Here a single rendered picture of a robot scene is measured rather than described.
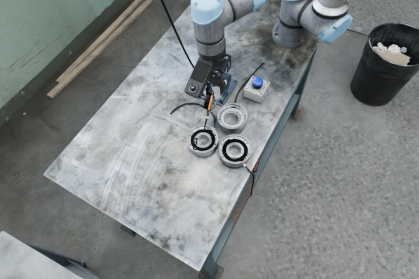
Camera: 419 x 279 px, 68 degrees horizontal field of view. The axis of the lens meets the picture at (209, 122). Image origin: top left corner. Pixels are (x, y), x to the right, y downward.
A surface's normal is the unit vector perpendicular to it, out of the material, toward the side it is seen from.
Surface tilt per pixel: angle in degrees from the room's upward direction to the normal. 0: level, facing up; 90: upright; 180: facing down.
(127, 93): 0
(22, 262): 0
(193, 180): 0
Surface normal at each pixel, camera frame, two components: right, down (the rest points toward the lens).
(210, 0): -0.07, -0.52
